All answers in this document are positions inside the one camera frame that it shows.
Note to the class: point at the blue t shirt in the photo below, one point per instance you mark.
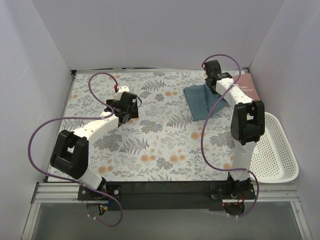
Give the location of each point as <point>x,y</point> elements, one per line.
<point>200,100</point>

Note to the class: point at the folded pink t shirt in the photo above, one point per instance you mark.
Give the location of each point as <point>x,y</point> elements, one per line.
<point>246,84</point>

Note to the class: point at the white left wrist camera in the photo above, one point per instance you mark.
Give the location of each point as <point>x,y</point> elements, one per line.
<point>120,89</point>

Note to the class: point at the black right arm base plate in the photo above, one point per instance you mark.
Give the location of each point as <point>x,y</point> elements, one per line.
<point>234,204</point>

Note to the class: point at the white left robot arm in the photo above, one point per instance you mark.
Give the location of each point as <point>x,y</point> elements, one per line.
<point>71,151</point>

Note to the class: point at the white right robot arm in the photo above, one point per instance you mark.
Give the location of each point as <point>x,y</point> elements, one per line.
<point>248,118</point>

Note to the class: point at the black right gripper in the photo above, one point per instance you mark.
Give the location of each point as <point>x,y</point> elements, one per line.
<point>208,81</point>

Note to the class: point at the white perforated plastic basket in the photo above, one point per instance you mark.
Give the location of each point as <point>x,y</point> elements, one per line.
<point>273,161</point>

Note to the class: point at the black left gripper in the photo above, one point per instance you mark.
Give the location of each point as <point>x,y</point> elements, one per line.
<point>125,117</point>

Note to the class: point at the floral table mat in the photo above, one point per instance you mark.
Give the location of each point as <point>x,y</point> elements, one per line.
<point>164,143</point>

